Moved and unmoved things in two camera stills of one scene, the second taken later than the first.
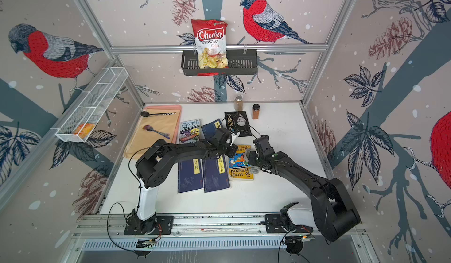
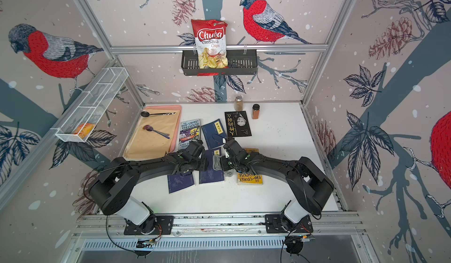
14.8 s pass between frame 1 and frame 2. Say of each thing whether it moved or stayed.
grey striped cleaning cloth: moved
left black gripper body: moved
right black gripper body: moved
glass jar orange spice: stayed
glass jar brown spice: stayed
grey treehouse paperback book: stayed
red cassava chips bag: stayed
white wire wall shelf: stayed
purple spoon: stayed
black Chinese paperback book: stayed
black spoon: stayed
